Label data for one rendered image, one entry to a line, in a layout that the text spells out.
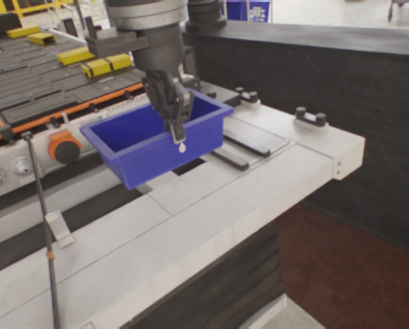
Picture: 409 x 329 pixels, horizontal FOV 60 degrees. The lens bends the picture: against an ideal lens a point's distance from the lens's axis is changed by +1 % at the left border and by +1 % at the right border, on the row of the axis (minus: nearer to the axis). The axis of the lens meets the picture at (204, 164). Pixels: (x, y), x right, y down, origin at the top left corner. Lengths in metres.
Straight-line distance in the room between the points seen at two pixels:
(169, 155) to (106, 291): 0.28
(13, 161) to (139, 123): 0.38
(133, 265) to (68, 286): 0.13
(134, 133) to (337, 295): 1.25
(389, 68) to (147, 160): 1.17
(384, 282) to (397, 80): 0.85
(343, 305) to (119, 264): 1.13
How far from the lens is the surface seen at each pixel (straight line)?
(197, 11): 2.10
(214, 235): 0.75
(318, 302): 1.67
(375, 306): 1.70
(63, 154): 0.97
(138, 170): 0.58
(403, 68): 1.55
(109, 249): 0.78
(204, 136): 0.63
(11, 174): 0.98
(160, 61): 0.50
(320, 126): 1.08
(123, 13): 0.48
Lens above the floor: 1.36
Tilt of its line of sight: 33 degrees down
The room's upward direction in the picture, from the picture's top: 9 degrees counter-clockwise
